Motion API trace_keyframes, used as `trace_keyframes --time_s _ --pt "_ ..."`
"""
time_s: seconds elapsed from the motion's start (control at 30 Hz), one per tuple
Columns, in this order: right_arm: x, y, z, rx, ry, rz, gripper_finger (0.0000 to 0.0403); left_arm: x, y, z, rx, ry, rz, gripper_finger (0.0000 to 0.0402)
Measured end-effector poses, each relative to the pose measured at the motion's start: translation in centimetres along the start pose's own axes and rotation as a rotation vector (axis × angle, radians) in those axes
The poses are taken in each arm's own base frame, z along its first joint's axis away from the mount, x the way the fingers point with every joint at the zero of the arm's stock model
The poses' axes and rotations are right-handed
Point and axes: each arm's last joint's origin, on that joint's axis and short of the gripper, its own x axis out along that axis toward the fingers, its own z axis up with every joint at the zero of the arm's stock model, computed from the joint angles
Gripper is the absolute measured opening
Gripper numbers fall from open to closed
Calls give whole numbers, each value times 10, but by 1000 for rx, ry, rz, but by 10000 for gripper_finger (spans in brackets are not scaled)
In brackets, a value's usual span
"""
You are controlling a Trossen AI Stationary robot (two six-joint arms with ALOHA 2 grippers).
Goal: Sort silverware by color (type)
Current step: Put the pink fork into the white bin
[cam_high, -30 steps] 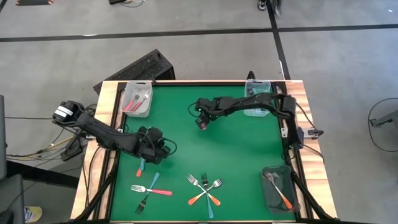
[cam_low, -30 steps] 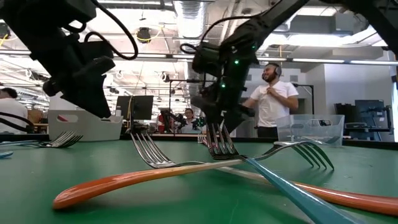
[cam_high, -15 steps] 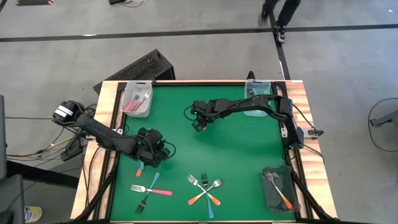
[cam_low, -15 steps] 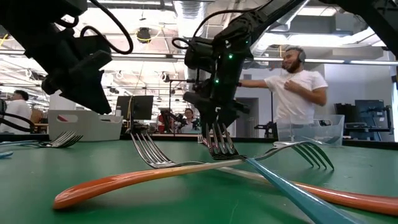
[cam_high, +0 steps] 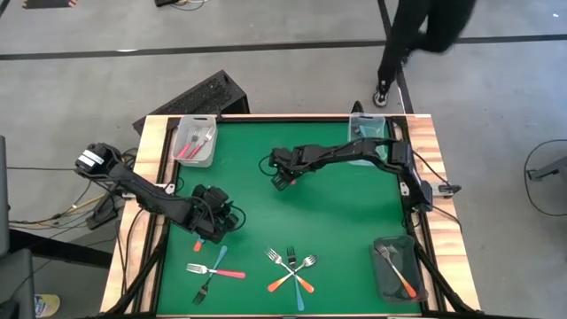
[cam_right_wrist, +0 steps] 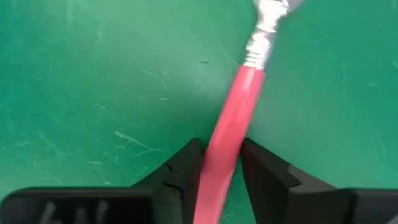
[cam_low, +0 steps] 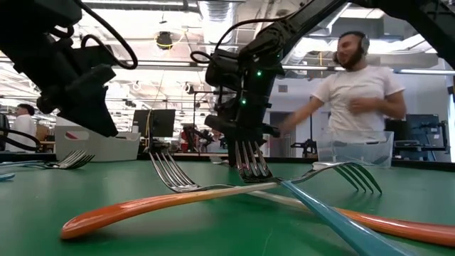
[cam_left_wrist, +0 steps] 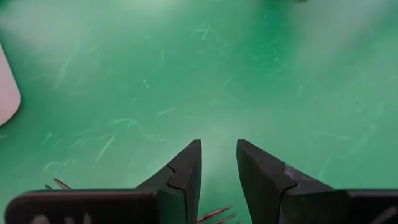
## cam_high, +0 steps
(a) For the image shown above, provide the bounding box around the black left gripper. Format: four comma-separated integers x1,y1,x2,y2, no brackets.
189,184,243,245

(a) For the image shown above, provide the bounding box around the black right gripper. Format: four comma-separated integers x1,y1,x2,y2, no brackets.
268,146,311,192

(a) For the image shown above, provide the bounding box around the grey plastic bin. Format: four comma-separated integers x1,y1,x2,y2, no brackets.
171,113,219,168

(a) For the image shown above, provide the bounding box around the green table mat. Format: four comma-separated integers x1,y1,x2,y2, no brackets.
155,120,422,316

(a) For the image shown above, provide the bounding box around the clear plastic bin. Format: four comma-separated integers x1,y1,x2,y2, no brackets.
346,110,388,167

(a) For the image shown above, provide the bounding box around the black power supply box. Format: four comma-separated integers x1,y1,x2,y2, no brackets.
86,194,119,230

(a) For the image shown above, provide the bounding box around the person's shoe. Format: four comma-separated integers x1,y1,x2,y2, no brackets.
372,79,392,109

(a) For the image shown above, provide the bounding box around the dark smoked plastic bin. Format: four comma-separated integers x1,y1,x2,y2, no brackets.
370,236,430,306

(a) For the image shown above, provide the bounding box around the person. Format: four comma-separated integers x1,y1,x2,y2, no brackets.
371,0,478,109

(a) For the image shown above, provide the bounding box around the yellow slipper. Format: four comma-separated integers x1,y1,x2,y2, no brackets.
34,292,61,318

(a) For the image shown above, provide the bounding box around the black round floor stand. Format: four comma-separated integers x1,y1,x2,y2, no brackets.
524,138,567,218

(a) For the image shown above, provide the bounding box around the black bar with orange ends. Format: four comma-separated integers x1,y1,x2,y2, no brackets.
21,0,77,9

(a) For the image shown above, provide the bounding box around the yellow cable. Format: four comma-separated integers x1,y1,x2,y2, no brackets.
8,197,110,225

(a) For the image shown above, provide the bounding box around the black device with cables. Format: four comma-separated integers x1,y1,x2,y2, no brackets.
153,0,209,11

